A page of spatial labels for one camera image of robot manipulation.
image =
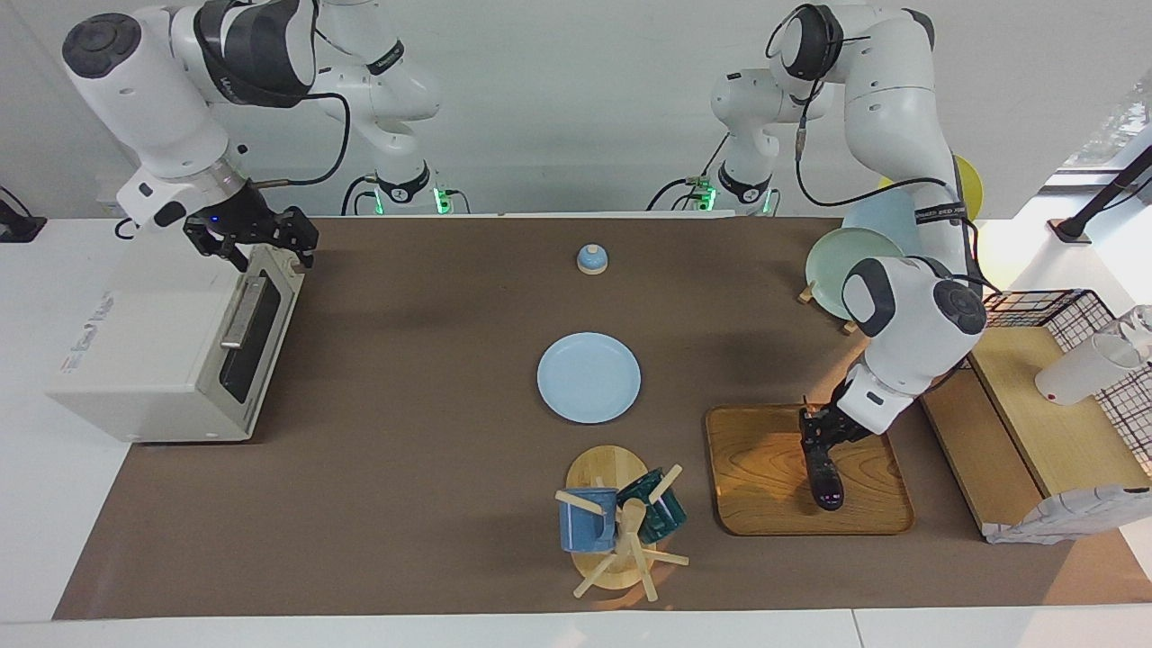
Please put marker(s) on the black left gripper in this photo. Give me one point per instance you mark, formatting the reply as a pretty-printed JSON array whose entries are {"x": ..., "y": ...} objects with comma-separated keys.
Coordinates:
[{"x": 837, "y": 423}]

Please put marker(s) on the brown table mat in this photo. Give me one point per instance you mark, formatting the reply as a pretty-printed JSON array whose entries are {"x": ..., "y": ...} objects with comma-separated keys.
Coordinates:
[{"x": 405, "y": 495}]

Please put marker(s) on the wooden serving tray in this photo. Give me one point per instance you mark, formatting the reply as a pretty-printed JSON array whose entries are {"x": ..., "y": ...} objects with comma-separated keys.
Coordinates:
[{"x": 765, "y": 486}]

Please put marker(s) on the light blue racked plate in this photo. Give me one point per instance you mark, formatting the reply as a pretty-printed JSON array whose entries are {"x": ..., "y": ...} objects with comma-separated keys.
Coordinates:
[{"x": 886, "y": 216}]

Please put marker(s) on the yellow plate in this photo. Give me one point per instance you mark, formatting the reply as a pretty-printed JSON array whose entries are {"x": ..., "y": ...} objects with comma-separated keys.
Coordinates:
[{"x": 970, "y": 184}]

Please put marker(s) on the blue mug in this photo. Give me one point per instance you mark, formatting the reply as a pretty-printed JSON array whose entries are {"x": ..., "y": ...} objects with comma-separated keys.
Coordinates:
[{"x": 585, "y": 526}]

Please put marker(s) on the dark green mug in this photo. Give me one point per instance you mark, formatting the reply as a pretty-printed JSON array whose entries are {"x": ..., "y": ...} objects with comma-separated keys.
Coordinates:
[{"x": 664, "y": 513}]

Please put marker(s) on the glass oven door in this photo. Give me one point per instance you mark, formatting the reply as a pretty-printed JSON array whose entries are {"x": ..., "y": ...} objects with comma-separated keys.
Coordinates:
[{"x": 256, "y": 342}]

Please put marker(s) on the pale green plate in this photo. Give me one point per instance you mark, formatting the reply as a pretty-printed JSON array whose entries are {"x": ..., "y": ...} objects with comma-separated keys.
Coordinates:
[{"x": 837, "y": 261}]

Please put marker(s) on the cream toaster oven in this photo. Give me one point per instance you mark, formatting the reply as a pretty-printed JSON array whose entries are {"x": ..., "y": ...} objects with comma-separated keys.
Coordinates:
[{"x": 144, "y": 360}]

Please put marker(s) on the small blue lidded jar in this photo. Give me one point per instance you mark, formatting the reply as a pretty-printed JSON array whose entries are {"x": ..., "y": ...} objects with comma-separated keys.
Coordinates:
[{"x": 592, "y": 261}]

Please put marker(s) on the black stand with base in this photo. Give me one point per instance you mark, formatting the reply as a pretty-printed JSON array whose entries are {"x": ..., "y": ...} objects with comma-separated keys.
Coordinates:
[
  {"x": 18, "y": 225},
  {"x": 1107, "y": 193}
]

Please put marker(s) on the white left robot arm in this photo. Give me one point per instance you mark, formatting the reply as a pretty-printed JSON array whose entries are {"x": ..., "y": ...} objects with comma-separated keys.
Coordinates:
[{"x": 900, "y": 108}]

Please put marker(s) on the clear glass cup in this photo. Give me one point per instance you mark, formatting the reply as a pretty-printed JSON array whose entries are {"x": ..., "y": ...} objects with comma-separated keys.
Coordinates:
[{"x": 1138, "y": 324}]

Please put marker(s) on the wooden mug tree stand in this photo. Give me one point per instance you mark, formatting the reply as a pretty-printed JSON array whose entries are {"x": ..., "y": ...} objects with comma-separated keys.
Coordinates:
[{"x": 612, "y": 576}]

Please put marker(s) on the light blue serving plate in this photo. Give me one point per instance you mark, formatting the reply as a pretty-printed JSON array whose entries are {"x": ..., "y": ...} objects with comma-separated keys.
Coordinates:
[{"x": 589, "y": 378}]

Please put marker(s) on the wooden shelf unit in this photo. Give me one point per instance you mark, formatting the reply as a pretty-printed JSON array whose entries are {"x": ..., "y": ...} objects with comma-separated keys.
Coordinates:
[{"x": 1053, "y": 432}]

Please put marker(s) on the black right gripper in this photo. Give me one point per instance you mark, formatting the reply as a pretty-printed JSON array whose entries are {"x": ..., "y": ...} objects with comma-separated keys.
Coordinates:
[{"x": 256, "y": 225}]

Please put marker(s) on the white cup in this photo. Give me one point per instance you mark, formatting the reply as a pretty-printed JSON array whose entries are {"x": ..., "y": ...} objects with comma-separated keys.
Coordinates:
[{"x": 1080, "y": 373}]

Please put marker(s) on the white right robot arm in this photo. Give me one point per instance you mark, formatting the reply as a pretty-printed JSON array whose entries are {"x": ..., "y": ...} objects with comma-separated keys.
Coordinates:
[{"x": 135, "y": 90}]

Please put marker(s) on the wooden plate rack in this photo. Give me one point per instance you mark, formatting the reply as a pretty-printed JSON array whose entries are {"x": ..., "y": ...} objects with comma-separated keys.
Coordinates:
[{"x": 807, "y": 292}]

